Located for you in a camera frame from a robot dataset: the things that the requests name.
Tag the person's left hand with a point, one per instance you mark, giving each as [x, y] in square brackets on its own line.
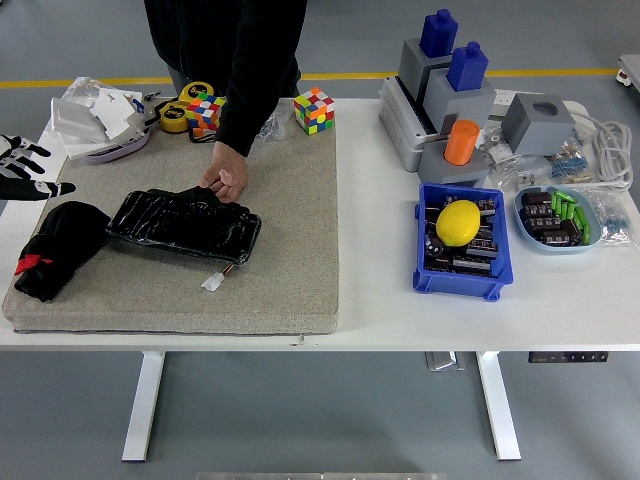
[230, 170]

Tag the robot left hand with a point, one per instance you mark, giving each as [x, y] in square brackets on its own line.
[30, 191]

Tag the black rag with red tag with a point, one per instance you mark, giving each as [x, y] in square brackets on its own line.
[65, 235]

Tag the person's left forearm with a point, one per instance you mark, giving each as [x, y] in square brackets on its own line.
[250, 120]

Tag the black table control panel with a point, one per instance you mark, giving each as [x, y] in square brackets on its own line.
[567, 357]

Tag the colourful puzzle cube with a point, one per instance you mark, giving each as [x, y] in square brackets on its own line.
[314, 111]
[205, 115]

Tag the small clear bag of screws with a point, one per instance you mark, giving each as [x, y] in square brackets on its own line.
[274, 127]

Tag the yellow tape measure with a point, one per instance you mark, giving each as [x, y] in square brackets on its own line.
[173, 116]
[195, 91]

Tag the grey-brown mat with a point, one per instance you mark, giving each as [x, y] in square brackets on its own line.
[290, 225]

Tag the small black clip tool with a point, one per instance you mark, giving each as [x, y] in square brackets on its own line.
[150, 112]

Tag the purple-rimmed white plate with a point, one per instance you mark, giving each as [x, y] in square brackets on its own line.
[120, 150]

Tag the crumpled clear plastic bag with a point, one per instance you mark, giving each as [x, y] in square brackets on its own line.
[85, 87]

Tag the white torn cardboard sheet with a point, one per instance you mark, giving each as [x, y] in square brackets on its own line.
[117, 112]

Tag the person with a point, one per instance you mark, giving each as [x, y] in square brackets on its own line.
[225, 40]

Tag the light grey junction box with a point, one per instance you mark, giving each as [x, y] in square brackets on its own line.
[395, 120]

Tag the low grey block holder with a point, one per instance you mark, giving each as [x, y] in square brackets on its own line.
[435, 167]

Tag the black cylindrical capacitor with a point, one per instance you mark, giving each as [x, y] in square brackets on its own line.
[484, 248]
[434, 246]
[472, 265]

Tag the orange cylinder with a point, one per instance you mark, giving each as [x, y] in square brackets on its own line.
[461, 142]

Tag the yellow lemon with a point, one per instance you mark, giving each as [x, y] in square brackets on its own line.
[457, 222]

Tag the white table leg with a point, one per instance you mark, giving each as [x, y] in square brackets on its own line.
[500, 405]
[142, 405]

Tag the blue bottle-shaped block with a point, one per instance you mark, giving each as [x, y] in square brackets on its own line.
[467, 67]
[439, 32]

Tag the blue plastic bin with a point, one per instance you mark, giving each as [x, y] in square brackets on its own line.
[455, 287]

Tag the clear bag of white parts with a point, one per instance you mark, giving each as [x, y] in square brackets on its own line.
[497, 147]

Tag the white power strip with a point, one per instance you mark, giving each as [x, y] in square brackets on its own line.
[502, 102]

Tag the clear bag with white plug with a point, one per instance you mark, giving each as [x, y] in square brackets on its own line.
[520, 172]

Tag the grey block with round hole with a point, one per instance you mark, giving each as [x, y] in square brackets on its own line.
[530, 132]

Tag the dark brown capacitor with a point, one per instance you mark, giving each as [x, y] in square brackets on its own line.
[536, 198]
[536, 210]
[561, 238]
[544, 223]

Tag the green battery cell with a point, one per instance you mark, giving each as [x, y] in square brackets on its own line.
[586, 233]
[580, 218]
[554, 200]

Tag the light blue oval dish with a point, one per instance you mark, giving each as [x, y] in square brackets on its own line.
[555, 250]

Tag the clear bag of blue resistors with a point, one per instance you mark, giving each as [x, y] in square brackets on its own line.
[570, 165]
[607, 220]

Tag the white cart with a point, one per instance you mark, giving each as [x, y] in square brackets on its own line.
[631, 72]

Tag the silver metal bracket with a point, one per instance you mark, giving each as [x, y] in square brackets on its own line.
[445, 361]

